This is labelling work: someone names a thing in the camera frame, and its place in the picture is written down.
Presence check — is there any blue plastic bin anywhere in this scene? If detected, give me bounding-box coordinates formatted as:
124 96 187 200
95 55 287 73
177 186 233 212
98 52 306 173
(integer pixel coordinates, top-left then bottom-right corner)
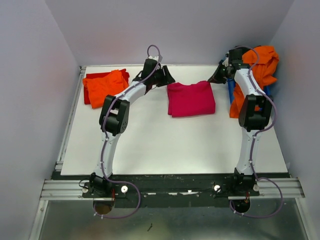
226 78 271 104

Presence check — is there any aluminium frame rail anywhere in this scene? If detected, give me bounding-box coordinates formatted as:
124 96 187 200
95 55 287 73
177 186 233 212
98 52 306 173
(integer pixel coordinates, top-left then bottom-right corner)
40 178 305 201

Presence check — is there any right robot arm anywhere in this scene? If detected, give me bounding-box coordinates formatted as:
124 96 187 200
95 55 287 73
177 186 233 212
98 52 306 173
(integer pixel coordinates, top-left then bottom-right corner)
207 46 273 193

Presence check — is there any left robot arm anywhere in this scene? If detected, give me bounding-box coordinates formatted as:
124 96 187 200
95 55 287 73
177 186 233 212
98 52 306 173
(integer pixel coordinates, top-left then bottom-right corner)
87 55 175 198

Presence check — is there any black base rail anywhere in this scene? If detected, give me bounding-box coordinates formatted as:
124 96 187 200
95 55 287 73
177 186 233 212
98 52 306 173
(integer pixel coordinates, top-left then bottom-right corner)
82 173 259 208

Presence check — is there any orange t shirt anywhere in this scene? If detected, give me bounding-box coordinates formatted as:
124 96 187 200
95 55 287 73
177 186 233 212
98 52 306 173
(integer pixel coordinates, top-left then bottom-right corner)
82 69 131 109
229 45 280 119

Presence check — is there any magenta t shirt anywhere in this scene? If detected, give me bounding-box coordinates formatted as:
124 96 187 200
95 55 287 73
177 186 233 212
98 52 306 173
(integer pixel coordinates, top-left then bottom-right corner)
167 81 216 118

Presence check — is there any folded orange t shirt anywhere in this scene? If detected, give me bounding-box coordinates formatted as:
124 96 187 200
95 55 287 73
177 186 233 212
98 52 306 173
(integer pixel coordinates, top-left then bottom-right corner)
82 69 131 109

